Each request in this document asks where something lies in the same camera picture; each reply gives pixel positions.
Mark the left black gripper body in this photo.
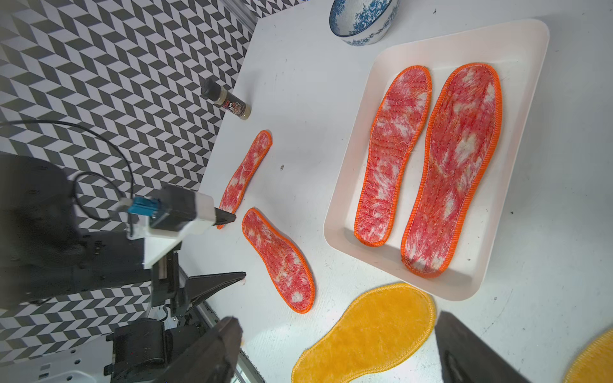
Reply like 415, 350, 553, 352
149, 243, 190, 316

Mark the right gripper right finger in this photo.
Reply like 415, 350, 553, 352
435, 311, 527, 383

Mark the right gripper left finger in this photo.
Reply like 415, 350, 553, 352
153, 317, 243, 383

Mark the red insole orange trim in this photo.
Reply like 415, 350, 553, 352
354, 65, 433, 247
401, 63, 503, 279
242, 207, 316, 314
219, 130, 273, 214

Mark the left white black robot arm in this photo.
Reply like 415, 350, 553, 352
1, 154, 246, 315

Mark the white storage tray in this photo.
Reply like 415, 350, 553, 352
324, 19, 550, 302

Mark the yellow insole left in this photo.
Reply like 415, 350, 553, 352
291, 283, 437, 382

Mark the yellow insole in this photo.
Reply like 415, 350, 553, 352
564, 330, 613, 383
291, 283, 437, 382

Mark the small spice jar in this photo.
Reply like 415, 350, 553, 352
201, 78, 252, 120

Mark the yellow insole right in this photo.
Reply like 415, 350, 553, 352
564, 330, 613, 383

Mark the blue white porcelain bowl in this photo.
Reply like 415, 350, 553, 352
329, 0, 400, 46

